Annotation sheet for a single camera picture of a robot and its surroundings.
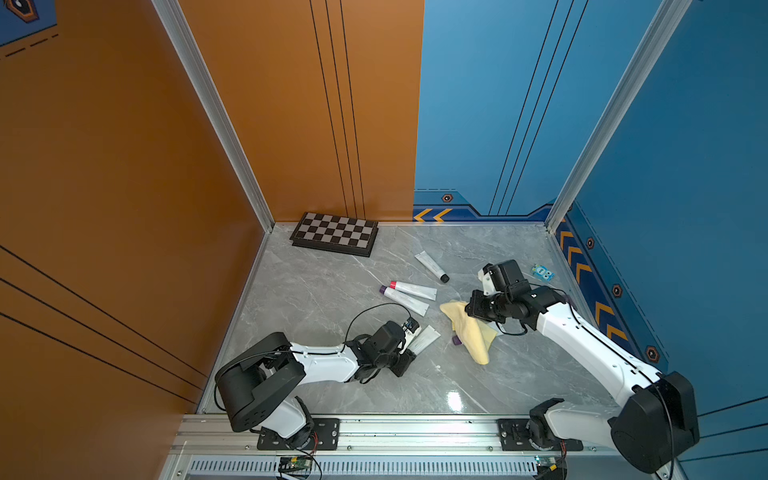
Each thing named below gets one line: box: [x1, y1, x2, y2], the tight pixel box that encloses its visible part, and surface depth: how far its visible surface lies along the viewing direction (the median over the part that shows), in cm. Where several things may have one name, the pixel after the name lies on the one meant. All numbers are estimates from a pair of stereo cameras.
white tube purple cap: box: [379, 285, 430, 317], surface depth 98 cm
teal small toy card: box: [532, 264, 556, 282], surface depth 106 cm
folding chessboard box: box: [289, 212, 379, 257], surface depth 115 cm
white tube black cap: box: [414, 250, 450, 283], surface depth 107 cm
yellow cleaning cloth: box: [440, 300, 498, 365], surface depth 81 cm
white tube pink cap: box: [389, 281, 438, 301], surface depth 101 cm
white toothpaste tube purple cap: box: [408, 325, 441, 355], surface depth 90 cm
